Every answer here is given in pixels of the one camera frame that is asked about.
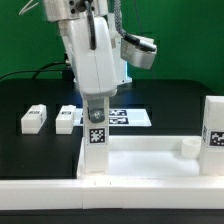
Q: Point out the white desk top tray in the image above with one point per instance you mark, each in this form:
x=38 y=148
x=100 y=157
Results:
x=150 y=157

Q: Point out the white front guide rail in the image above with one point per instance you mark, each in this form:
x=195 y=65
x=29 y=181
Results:
x=178 y=193

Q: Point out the fiducial marker sheet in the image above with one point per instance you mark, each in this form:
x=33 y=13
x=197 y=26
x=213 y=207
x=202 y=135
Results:
x=128 y=117

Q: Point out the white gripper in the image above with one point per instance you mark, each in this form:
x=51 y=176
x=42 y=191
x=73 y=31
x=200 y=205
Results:
x=94 y=69

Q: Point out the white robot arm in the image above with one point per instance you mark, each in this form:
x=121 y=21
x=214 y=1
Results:
x=61 y=10

